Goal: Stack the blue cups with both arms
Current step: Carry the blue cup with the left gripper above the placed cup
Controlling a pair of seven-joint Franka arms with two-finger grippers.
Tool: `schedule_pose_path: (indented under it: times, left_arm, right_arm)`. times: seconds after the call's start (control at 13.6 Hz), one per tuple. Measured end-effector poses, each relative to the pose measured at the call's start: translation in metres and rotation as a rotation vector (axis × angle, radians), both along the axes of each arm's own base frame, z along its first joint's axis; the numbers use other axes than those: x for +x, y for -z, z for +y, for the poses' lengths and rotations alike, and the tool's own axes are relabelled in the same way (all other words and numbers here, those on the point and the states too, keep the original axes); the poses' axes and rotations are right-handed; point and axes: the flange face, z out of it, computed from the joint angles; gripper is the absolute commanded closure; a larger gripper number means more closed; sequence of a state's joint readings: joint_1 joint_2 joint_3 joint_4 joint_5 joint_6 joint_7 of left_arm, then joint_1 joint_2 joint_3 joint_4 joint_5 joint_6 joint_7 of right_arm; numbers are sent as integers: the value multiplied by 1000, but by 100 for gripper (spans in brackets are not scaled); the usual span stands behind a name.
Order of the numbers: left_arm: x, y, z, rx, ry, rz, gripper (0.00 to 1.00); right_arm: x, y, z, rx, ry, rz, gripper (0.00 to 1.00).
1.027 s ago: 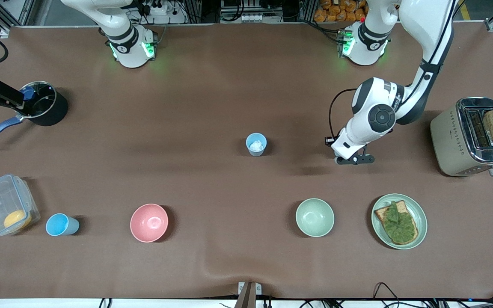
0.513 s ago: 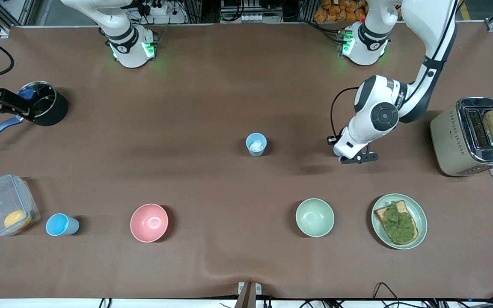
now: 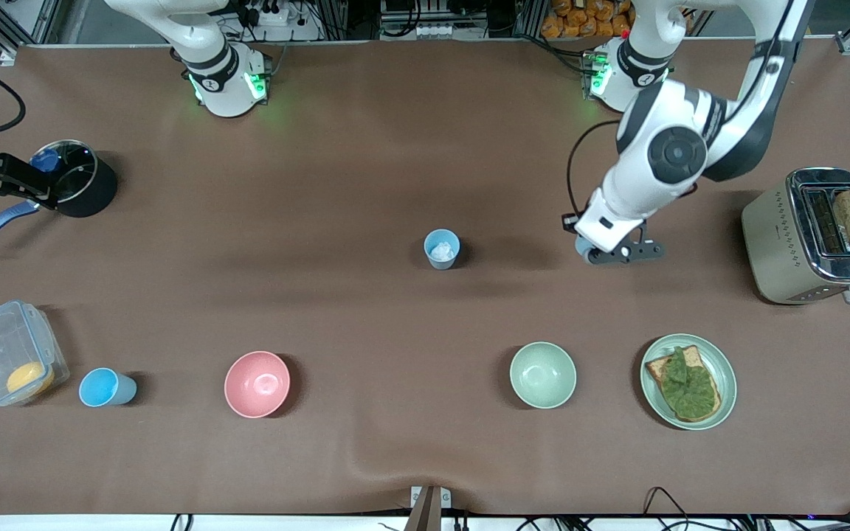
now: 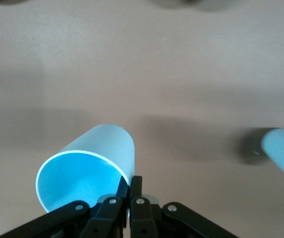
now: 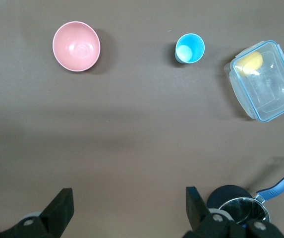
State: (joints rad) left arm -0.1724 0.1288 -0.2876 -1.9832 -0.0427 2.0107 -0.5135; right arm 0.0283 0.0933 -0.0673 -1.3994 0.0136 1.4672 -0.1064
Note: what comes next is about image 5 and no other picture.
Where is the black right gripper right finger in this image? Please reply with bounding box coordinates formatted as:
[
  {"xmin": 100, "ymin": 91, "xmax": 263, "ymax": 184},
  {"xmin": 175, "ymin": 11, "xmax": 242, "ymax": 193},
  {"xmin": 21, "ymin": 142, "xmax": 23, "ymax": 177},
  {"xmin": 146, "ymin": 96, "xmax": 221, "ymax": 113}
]
[{"xmin": 181, "ymin": 186, "xmax": 233, "ymax": 238}]

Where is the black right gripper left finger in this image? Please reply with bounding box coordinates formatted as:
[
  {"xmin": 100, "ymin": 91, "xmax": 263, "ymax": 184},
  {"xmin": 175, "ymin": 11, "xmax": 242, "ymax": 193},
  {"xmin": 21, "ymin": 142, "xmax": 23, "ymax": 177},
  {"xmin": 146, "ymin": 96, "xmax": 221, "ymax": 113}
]
[{"xmin": 15, "ymin": 187, "xmax": 75, "ymax": 238}]

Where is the brown table cover mat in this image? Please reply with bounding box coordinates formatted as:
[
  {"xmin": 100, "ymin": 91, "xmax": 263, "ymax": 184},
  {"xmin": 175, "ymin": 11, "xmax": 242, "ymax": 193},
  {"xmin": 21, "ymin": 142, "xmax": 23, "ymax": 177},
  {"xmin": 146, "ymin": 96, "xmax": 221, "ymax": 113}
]
[{"xmin": 0, "ymin": 0, "xmax": 284, "ymax": 238}]

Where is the clear plastic food container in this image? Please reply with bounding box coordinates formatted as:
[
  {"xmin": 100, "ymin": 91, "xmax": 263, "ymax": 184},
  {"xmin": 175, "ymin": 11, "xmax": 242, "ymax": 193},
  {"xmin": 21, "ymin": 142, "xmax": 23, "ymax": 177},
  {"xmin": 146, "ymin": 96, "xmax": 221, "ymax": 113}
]
[{"xmin": 225, "ymin": 40, "xmax": 284, "ymax": 123}]

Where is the yellow round food piece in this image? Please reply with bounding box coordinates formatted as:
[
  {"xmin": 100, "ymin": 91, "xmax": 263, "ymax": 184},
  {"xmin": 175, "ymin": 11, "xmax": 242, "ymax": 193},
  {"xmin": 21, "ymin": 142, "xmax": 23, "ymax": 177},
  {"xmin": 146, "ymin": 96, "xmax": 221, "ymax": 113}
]
[{"xmin": 235, "ymin": 51, "xmax": 264, "ymax": 76}]

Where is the pink bowl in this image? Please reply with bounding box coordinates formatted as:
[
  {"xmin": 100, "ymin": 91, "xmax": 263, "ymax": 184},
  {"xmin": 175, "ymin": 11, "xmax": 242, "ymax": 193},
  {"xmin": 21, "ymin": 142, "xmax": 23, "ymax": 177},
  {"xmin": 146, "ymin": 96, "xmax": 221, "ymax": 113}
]
[{"xmin": 52, "ymin": 21, "xmax": 101, "ymax": 72}]

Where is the light blue plastic cup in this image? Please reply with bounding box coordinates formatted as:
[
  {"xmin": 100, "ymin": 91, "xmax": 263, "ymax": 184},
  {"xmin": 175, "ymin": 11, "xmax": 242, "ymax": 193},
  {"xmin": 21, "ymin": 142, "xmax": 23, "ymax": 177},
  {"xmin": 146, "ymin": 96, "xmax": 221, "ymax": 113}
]
[{"xmin": 174, "ymin": 33, "xmax": 205, "ymax": 64}]

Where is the black pot blue handle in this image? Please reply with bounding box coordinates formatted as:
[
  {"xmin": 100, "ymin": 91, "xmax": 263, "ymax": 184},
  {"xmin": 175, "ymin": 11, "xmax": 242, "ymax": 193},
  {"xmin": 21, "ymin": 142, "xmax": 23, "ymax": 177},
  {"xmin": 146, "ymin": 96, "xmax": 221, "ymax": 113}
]
[{"xmin": 207, "ymin": 162, "xmax": 284, "ymax": 238}]

